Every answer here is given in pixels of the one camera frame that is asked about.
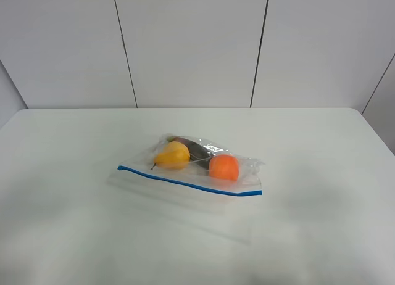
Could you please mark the clear zip bag blue seal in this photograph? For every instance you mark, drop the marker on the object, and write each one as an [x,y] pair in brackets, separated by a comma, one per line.
[190,196]

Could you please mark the orange fruit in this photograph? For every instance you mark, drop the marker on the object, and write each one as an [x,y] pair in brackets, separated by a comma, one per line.
[225,167]

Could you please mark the dark purple eggplant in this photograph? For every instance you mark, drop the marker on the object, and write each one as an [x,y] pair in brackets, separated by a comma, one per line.
[198,153]

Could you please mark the yellow pear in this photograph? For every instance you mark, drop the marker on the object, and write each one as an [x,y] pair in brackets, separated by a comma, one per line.
[174,156]

